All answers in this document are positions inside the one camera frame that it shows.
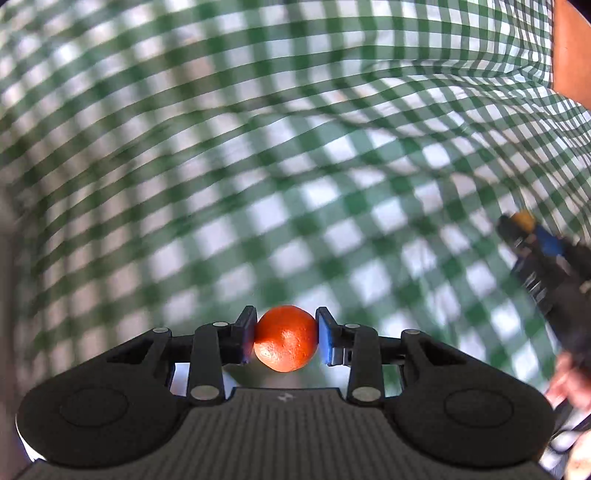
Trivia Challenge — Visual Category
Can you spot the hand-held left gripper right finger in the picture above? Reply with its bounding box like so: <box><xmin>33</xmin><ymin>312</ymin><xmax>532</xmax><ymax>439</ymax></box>
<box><xmin>315</xmin><ymin>306</ymin><xmax>465</xmax><ymax>407</ymax></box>

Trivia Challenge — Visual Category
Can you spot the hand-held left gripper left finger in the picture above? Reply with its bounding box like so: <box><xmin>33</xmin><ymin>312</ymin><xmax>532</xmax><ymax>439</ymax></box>
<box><xmin>105</xmin><ymin>305</ymin><xmax>258</xmax><ymax>408</ymax></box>

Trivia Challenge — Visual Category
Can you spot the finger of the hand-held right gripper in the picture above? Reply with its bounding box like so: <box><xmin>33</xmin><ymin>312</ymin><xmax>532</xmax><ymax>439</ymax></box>
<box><xmin>531</xmin><ymin>225</ymin><xmax>568</xmax><ymax>258</ymax></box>
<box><xmin>497</xmin><ymin>213</ymin><xmax>533</xmax><ymax>254</ymax></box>

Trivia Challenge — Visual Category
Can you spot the small orange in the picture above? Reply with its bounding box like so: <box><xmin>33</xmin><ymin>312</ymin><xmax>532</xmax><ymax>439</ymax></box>
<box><xmin>254</xmin><ymin>305</ymin><xmax>320</xmax><ymax>374</ymax></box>

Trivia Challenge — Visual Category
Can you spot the person's right hand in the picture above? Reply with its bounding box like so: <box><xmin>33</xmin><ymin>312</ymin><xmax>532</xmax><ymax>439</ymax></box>
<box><xmin>544</xmin><ymin>350</ymin><xmax>591</xmax><ymax>412</ymax></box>

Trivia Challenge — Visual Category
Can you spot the green checkered cloth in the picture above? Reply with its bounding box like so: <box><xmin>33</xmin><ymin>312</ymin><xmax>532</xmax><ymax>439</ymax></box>
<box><xmin>0</xmin><ymin>0</ymin><xmax>591</xmax><ymax>480</ymax></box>

